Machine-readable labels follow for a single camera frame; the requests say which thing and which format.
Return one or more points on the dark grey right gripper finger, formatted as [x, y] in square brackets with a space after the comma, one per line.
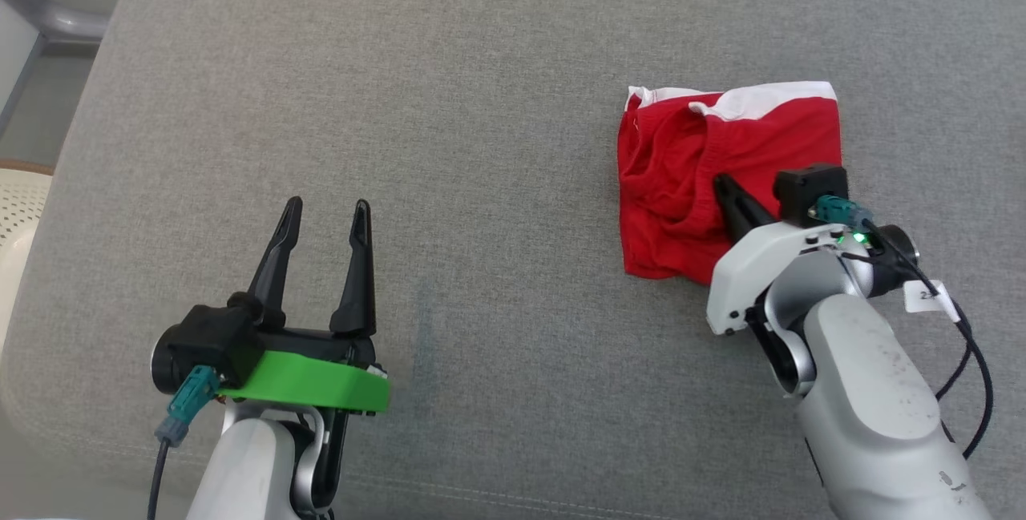
[741, 215]

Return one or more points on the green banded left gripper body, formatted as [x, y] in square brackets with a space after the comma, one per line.
[313, 380]

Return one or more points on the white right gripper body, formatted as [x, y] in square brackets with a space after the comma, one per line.
[761, 260]

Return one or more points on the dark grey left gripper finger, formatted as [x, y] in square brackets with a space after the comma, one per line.
[358, 296]
[276, 280]

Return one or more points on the red shorts with white trim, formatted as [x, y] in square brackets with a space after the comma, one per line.
[673, 183]

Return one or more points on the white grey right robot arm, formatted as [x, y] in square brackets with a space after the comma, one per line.
[866, 392]

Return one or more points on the cream perforated laundry basket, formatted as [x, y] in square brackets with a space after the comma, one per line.
[20, 215]

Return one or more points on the brown wooden strip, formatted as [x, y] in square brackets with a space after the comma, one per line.
[24, 166]

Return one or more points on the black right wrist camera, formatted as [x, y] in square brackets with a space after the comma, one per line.
[809, 183]

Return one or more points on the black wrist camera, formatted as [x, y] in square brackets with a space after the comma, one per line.
[809, 183]
[200, 340]

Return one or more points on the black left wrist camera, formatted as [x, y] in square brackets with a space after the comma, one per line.
[200, 340]

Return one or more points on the grey curved frame leg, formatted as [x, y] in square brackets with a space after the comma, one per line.
[72, 23]

